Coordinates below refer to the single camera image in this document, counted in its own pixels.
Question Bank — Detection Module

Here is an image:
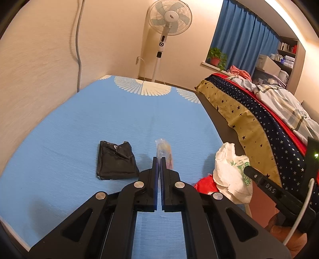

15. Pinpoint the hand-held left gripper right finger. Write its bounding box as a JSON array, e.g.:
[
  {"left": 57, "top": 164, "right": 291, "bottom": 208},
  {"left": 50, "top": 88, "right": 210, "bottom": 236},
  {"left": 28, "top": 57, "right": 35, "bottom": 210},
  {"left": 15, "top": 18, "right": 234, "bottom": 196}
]
[{"left": 159, "top": 156, "right": 292, "bottom": 259}]

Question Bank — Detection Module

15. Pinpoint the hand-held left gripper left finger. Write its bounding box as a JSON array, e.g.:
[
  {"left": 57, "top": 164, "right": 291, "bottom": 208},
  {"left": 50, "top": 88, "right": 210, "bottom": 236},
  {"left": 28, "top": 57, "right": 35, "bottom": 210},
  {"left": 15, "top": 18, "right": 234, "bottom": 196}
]
[{"left": 29, "top": 156, "right": 159, "bottom": 259}]

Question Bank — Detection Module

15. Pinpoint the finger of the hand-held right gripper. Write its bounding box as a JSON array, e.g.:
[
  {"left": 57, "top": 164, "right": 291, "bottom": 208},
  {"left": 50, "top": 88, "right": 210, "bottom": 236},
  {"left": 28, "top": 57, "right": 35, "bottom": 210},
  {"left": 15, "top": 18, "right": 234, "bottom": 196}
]
[{"left": 243, "top": 165, "right": 271, "bottom": 189}]

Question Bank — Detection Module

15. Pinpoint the white plastic bag green print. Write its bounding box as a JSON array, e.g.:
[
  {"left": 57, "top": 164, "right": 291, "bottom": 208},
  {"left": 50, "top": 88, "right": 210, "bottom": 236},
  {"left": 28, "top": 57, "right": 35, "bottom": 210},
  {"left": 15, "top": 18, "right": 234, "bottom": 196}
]
[{"left": 213, "top": 142, "right": 253, "bottom": 205}]

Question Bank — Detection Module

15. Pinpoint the clear colourful wrapper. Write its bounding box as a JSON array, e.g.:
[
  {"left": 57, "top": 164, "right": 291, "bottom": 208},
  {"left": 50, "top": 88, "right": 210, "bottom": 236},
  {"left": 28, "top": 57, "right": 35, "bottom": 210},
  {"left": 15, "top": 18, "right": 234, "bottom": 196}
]
[{"left": 155, "top": 138, "right": 174, "bottom": 171}]

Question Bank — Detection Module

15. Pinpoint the person's right hand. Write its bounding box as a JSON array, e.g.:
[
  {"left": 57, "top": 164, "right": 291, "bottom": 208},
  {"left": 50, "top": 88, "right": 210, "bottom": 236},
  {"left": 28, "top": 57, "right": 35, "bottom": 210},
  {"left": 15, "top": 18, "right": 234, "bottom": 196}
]
[{"left": 265, "top": 214, "right": 308, "bottom": 251}]

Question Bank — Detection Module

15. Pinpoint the red plastic bag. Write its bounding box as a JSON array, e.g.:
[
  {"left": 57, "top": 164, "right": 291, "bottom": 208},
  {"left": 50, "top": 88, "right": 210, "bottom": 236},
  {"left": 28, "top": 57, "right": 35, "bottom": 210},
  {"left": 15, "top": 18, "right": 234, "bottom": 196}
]
[{"left": 194, "top": 174, "right": 220, "bottom": 196}]

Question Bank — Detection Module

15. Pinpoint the black plastic bag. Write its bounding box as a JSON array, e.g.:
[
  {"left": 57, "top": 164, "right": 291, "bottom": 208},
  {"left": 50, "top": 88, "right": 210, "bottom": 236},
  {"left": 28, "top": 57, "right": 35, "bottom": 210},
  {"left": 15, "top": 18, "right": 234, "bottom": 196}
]
[{"left": 96, "top": 140, "right": 140, "bottom": 180}]

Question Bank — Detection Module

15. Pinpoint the bed with star bedding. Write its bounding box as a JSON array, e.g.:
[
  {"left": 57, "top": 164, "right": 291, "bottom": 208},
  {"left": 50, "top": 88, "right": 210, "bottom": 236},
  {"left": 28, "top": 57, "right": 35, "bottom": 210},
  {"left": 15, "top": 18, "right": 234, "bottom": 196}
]
[{"left": 205, "top": 75, "right": 319, "bottom": 215}]

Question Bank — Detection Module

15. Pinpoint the red blanket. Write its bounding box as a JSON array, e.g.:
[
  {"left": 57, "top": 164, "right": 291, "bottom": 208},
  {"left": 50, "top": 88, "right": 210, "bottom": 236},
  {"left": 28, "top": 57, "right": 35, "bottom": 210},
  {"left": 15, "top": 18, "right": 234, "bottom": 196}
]
[{"left": 212, "top": 73, "right": 308, "bottom": 156}]

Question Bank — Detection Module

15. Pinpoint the yellow star bedsheet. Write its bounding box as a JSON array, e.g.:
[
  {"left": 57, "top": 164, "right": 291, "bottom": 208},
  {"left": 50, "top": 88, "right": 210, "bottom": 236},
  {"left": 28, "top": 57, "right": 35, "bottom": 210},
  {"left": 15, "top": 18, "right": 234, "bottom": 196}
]
[{"left": 195, "top": 78, "right": 283, "bottom": 187}]

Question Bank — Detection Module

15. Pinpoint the plaid quilt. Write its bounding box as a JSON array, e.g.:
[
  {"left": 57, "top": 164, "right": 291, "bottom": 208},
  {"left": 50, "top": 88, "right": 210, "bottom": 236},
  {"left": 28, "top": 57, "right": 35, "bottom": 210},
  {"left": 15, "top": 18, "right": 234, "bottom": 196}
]
[{"left": 228, "top": 75, "right": 319, "bottom": 147}]

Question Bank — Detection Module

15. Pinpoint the blue patterned table mat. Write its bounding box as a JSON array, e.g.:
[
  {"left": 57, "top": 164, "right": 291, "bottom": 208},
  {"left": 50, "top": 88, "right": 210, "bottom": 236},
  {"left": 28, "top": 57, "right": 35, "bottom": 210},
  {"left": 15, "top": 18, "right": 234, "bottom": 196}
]
[{"left": 0, "top": 75, "right": 246, "bottom": 259}]

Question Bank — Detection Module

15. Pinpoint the pink cloth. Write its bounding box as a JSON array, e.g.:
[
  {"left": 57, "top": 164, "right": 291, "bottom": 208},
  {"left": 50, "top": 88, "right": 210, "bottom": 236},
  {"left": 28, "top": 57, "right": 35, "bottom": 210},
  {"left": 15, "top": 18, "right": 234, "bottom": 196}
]
[{"left": 229, "top": 65, "right": 253, "bottom": 81}]

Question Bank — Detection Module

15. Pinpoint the white storage box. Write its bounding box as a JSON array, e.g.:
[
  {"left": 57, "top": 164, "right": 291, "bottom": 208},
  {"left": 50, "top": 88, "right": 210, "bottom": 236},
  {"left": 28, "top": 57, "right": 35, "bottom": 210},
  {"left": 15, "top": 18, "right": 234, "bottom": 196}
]
[{"left": 255, "top": 54, "right": 281, "bottom": 78}]

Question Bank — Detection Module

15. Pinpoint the white window sill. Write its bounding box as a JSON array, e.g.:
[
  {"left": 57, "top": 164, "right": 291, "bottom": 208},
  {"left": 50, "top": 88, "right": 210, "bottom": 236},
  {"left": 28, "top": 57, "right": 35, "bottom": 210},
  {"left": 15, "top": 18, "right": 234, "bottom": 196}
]
[{"left": 201, "top": 61, "right": 231, "bottom": 75}]

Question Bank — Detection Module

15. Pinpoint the potted green plant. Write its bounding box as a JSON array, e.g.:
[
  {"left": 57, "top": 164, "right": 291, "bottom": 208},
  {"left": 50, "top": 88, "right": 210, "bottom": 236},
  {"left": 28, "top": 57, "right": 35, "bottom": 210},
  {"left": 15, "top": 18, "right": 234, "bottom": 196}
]
[{"left": 206, "top": 47, "right": 228, "bottom": 71}]

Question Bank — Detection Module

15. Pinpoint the wooden bookshelf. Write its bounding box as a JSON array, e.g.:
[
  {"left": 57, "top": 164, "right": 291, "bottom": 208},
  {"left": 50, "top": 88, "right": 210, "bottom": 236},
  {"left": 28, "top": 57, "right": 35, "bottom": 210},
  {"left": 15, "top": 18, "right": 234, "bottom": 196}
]
[{"left": 269, "top": 36, "right": 306, "bottom": 95}]

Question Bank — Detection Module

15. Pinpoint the blue curtain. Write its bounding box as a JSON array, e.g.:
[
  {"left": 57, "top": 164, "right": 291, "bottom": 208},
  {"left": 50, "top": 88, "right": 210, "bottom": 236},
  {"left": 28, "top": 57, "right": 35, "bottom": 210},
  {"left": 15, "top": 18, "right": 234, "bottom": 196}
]
[{"left": 211, "top": 0, "right": 281, "bottom": 75}]

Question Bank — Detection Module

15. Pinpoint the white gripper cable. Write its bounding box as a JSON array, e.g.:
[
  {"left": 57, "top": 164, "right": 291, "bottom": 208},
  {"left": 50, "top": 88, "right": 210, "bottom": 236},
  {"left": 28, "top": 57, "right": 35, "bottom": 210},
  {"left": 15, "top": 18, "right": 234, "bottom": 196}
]
[{"left": 283, "top": 179, "right": 315, "bottom": 244}]

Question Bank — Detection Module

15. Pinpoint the white pedestal fan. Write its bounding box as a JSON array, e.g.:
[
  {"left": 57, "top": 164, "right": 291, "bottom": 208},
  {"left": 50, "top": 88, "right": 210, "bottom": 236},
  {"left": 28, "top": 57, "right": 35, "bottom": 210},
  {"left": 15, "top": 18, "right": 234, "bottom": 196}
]
[{"left": 147, "top": 0, "right": 193, "bottom": 84}]

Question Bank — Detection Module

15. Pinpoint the grey wall cable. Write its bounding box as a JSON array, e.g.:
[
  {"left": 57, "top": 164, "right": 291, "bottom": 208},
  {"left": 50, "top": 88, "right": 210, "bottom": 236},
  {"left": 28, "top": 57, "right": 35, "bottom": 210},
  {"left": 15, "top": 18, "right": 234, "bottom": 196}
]
[{"left": 70, "top": 0, "right": 84, "bottom": 91}]

